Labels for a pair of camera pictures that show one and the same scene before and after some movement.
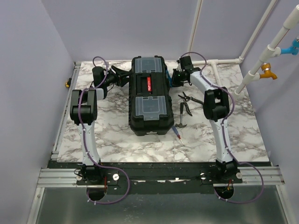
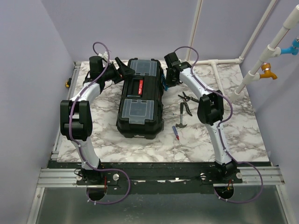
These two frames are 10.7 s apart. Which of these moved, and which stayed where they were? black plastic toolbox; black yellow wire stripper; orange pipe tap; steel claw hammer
Moved: black plastic toolbox
Stayed: black yellow wire stripper; steel claw hammer; orange pipe tap
